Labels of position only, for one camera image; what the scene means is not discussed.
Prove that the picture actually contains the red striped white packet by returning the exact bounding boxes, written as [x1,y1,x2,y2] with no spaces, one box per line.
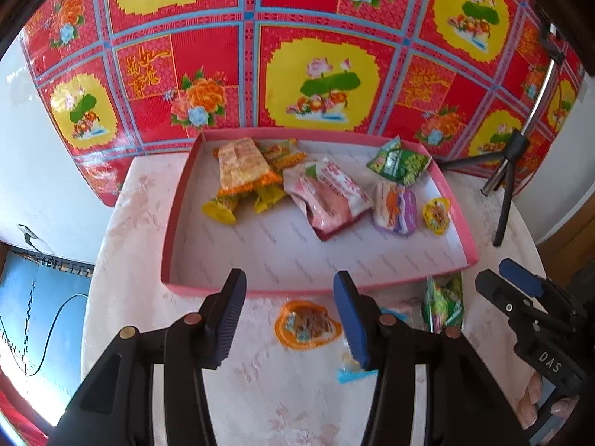
[283,157,375,212]

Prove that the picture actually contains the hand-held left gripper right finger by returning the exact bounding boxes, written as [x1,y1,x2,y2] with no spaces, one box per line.
[333,271,531,446]

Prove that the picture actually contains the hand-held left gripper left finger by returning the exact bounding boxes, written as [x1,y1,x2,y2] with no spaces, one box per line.
[49,268,247,446]

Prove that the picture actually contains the small green leafy packet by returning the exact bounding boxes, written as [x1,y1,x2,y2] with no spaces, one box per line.
[420,273,466,334]

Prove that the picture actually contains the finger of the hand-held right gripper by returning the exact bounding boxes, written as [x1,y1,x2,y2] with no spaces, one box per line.
[475,269,537,333]
[499,258,575,319]

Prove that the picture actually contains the long orange cracker packet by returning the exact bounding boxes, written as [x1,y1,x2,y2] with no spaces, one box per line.
[215,138,283,197]

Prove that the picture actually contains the orange jelly cup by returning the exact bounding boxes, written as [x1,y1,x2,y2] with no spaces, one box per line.
[273,300,343,350]

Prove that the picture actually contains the yellow packet with green lettering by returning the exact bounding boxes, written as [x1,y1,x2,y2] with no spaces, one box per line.
[252,183,287,213]

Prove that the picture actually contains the black tripod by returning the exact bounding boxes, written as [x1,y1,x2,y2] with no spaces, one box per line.
[436,22,567,248]

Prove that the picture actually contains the red floral printed cloth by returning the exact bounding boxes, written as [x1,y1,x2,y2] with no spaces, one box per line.
[21,0,589,208]

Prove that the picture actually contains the small yellow jelly cup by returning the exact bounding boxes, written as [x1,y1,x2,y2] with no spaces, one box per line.
[422,197,453,234]

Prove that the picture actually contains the person's right hand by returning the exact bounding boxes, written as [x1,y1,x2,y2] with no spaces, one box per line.
[515,372,583,431]

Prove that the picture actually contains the blue foam mat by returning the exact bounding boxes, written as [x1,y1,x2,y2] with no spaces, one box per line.
[0,247,96,384]

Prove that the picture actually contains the shallow pink cardboard box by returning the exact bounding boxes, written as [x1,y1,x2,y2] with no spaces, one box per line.
[160,126,480,299]

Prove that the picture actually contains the clear packet with blue edge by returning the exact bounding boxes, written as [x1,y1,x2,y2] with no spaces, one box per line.
[337,301,421,385]

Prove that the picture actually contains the purple and orange snack packet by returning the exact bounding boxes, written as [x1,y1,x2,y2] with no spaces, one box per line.
[371,181,420,239]

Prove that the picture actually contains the orange and yellow candy packet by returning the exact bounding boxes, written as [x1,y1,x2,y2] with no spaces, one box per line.
[261,138,308,171]

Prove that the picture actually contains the green snack packet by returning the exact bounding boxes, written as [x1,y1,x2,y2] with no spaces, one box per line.
[366,136,431,187]

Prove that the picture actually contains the yellow packet with green fruit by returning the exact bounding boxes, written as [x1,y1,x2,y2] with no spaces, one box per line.
[202,194,239,225]

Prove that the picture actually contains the black cable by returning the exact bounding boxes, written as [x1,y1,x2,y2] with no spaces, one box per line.
[0,236,90,378]

